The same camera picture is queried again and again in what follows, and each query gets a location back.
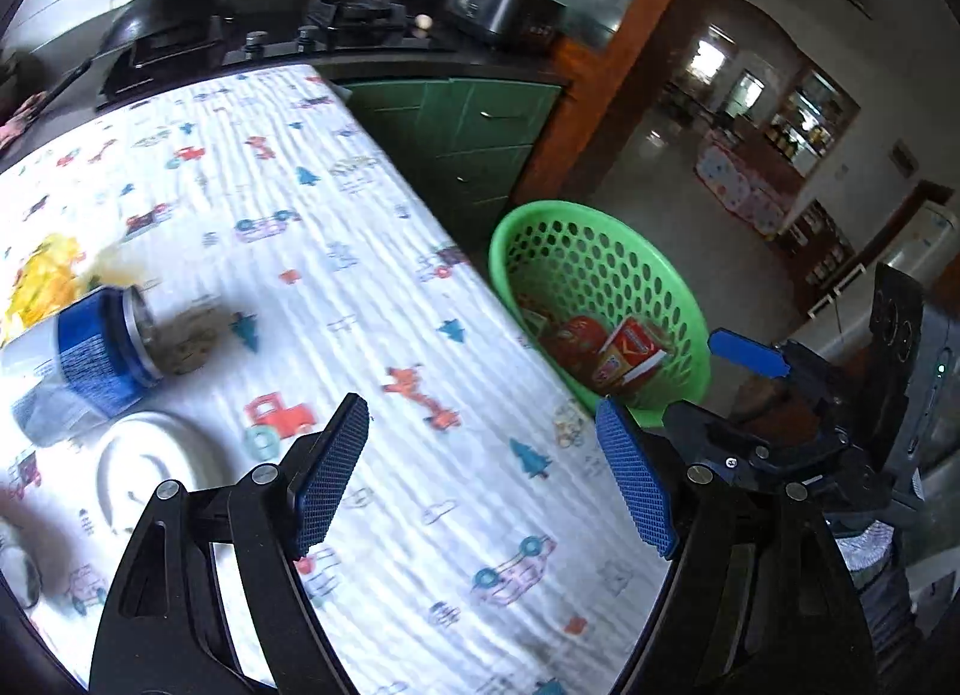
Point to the polka dot play fence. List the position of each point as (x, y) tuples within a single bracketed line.
[(739, 188)]

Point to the green base cabinets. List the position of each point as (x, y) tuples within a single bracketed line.
[(465, 132)]

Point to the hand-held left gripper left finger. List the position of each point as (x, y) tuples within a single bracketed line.
[(330, 477)]

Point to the green plastic basket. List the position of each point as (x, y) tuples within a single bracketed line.
[(585, 245)]

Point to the red snack wrapper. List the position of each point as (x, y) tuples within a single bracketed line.
[(536, 324)]

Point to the black gas stove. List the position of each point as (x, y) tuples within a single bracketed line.
[(360, 12)]

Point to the black kitchen counter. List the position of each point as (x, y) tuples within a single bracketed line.
[(487, 61)]

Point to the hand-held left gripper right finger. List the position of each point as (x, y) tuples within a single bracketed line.
[(637, 485)]

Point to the black wok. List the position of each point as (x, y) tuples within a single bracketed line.
[(165, 12)]

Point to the cartoon printed blanket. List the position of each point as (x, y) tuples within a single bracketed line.
[(375, 252)]

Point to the crushed red soda can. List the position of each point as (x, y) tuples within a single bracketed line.
[(581, 339)]

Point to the pink cloth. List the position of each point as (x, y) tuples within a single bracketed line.
[(19, 121)]

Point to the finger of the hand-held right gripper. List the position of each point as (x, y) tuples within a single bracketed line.
[(750, 356), (720, 436)]

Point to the wooden glass door cabinet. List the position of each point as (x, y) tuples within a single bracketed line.
[(600, 80)]

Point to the wooden display shelf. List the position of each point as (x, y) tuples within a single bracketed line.
[(814, 121)]

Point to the white egg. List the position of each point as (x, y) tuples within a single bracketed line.
[(424, 24)]

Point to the yellow wrapper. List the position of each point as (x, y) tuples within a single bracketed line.
[(37, 282)]

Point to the white refrigerator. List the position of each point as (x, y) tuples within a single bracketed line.
[(922, 237)]

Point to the blue and white can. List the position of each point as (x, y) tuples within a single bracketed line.
[(90, 357)]

